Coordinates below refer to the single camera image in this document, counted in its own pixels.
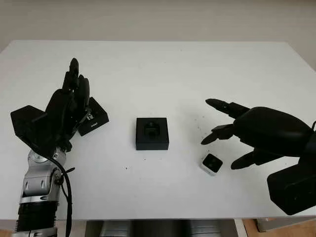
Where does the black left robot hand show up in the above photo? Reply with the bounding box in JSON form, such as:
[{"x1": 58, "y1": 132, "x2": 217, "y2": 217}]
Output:
[{"x1": 45, "y1": 58, "x2": 91, "y2": 153}]

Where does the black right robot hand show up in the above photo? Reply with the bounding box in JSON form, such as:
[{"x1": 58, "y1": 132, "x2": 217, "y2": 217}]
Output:
[{"x1": 200, "y1": 98, "x2": 313, "y2": 170}]

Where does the small silver cube camera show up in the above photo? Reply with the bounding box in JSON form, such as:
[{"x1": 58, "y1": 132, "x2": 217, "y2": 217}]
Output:
[{"x1": 200, "y1": 153, "x2": 224, "y2": 177}]

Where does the black box lid intel print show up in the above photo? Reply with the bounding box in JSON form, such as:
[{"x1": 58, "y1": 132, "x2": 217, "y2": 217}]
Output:
[{"x1": 78, "y1": 96, "x2": 110, "y2": 137}]

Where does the white table leg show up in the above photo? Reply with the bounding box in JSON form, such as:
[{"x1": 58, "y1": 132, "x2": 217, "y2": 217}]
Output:
[{"x1": 234, "y1": 219, "x2": 248, "y2": 237}]

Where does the dark grey robot torso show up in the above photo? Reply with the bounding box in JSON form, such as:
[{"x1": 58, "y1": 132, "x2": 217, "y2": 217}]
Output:
[{"x1": 85, "y1": 219, "x2": 235, "y2": 237}]

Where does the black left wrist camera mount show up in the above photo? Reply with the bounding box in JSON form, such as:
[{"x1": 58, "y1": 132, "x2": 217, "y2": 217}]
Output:
[{"x1": 10, "y1": 105, "x2": 60, "y2": 158}]

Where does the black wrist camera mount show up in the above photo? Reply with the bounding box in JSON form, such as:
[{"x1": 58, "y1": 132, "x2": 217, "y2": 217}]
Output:
[
  {"x1": 10, "y1": 105, "x2": 60, "y2": 158},
  {"x1": 267, "y1": 157, "x2": 316, "y2": 216}
]

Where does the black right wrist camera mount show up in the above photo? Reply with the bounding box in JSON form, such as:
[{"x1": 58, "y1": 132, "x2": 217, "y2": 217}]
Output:
[{"x1": 267, "y1": 157, "x2": 316, "y2": 216}]

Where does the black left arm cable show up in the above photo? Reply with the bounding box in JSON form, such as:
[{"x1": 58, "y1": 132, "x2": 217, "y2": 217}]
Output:
[{"x1": 46, "y1": 153, "x2": 76, "y2": 237}]

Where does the black camera box base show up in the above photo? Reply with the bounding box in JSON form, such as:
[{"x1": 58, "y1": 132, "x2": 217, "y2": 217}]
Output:
[{"x1": 135, "y1": 117, "x2": 170, "y2": 152}]

